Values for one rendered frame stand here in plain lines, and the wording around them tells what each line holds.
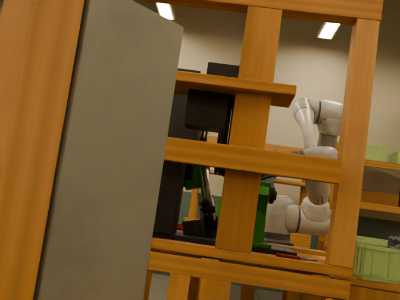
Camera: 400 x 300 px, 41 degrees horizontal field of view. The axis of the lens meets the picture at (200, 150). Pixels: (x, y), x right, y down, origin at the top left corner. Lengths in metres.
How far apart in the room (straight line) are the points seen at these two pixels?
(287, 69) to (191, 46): 1.51
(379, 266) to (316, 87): 5.71
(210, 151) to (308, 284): 0.62
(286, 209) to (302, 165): 1.00
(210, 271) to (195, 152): 0.45
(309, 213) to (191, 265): 1.12
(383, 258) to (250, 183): 1.01
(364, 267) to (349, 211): 0.75
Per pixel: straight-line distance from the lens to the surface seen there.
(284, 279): 2.10
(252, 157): 2.04
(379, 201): 7.76
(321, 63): 8.43
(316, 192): 2.50
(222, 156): 2.03
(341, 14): 2.26
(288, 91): 2.10
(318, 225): 3.06
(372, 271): 2.84
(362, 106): 2.18
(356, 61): 2.21
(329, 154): 2.44
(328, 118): 2.94
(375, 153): 7.76
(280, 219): 3.02
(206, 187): 2.37
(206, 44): 8.39
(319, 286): 2.12
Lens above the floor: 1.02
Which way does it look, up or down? 6 degrees up
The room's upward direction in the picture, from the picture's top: 8 degrees clockwise
